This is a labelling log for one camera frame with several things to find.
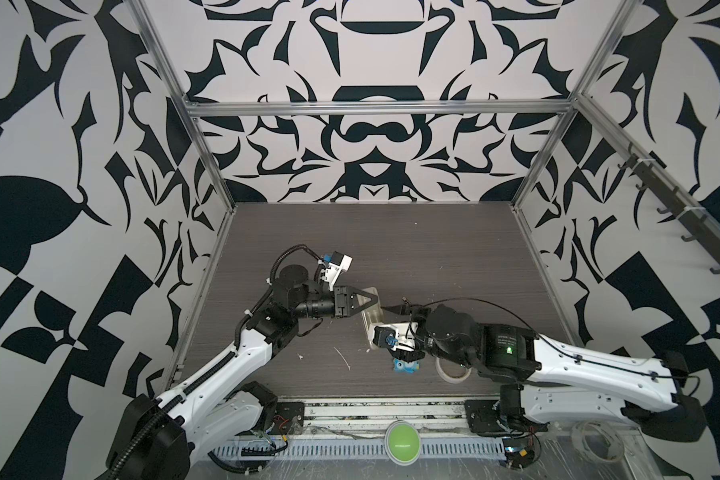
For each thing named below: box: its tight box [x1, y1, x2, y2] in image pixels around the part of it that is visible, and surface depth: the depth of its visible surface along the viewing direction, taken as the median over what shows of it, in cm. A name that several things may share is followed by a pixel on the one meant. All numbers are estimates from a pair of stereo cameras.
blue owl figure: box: [393, 358, 420, 373], surface depth 83 cm
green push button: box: [384, 419, 422, 466], surface depth 70 cm
